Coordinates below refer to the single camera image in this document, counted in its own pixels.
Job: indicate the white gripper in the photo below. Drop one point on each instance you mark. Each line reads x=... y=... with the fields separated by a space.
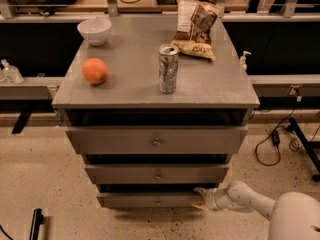
x=210 y=198

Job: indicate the grey bottom drawer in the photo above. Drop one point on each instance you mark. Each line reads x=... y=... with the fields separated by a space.
x=148 y=200

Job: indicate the grey drawer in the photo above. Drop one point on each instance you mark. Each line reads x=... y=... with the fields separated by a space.
x=156 y=173
x=148 y=200
x=156 y=140

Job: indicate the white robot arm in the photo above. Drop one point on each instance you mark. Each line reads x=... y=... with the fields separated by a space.
x=293 y=216

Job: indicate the grey middle drawer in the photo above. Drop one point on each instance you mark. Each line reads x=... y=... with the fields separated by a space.
x=156 y=173

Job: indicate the grey drawer cabinet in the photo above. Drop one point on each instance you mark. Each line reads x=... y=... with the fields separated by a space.
x=209 y=93

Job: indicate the grey top drawer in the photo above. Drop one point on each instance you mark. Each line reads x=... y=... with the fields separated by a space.
x=156 y=140

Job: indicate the black stand leg right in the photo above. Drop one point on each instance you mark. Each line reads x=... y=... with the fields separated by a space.
x=309 y=146

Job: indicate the white pump bottle right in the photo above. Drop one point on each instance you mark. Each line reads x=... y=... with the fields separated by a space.
x=243 y=59

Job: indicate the silver drink can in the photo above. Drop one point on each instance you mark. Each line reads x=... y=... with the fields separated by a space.
x=168 y=68

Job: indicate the black bar on floor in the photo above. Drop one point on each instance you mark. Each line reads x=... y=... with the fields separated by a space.
x=37 y=220

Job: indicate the orange fruit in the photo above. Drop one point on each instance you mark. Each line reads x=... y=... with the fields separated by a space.
x=95 y=71

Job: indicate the brown chip bag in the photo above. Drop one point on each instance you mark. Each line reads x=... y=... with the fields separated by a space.
x=193 y=34

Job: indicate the white bowl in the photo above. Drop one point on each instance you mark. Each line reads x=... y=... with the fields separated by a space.
x=95 y=31

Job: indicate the clear sanitizer bottle left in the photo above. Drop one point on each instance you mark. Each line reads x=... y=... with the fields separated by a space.
x=11 y=73

